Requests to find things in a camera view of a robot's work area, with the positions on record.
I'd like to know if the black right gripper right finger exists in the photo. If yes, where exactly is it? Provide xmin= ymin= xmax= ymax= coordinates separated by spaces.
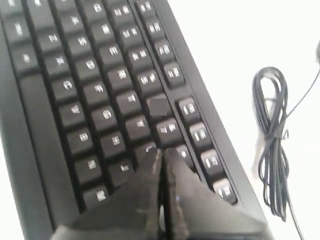
xmin=162 ymin=148 xmax=274 ymax=240

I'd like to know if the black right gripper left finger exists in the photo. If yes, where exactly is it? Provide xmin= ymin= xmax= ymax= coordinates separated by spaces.
xmin=51 ymin=148 xmax=164 ymax=240

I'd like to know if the black acer keyboard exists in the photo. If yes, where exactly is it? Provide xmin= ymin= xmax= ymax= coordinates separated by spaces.
xmin=0 ymin=0 xmax=268 ymax=240

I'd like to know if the black keyboard usb cable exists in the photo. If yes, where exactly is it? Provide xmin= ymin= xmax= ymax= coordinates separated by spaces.
xmin=251 ymin=39 xmax=320 ymax=240

